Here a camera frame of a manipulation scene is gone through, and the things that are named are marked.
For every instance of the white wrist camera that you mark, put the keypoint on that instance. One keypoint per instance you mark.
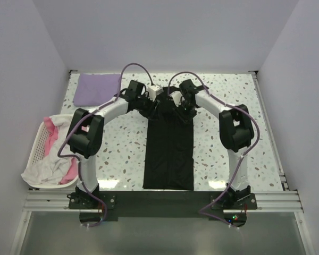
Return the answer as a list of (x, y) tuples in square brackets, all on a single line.
[(176, 97), (154, 91)]

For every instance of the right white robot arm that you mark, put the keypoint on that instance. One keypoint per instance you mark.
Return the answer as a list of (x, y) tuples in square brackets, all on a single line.
[(235, 130)]

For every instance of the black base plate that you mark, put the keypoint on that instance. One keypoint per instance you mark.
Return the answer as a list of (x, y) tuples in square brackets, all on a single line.
[(113, 205)]

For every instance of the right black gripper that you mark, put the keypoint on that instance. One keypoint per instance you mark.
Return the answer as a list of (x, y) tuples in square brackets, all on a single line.
[(185, 117)]

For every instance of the folded purple t shirt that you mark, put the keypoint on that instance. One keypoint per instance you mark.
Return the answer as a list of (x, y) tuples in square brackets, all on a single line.
[(95, 89)]

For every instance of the aluminium frame rail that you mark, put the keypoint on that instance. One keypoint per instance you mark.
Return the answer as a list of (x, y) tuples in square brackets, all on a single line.
[(267, 201)]

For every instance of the white t shirt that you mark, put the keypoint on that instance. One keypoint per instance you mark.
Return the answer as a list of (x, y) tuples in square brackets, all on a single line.
[(48, 170)]

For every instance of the pink t shirt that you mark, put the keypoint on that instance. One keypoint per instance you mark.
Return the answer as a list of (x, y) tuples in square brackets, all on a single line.
[(59, 171)]

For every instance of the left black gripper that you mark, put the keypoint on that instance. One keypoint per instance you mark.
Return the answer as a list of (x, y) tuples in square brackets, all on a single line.
[(150, 111)]

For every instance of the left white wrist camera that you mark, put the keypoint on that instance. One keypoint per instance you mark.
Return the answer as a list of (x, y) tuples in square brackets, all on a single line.
[(154, 91)]

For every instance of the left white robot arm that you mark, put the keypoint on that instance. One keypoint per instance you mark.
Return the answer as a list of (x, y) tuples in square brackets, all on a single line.
[(85, 134)]

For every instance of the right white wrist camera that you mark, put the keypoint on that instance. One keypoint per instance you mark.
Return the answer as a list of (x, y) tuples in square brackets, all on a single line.
[(176, 97)]

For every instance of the white laundry basket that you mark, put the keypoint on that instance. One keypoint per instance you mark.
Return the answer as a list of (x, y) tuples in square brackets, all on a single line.
[(40, 156)]

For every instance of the black t shirt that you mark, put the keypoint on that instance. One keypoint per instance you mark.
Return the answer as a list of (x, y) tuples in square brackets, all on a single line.
[(169, 162)]

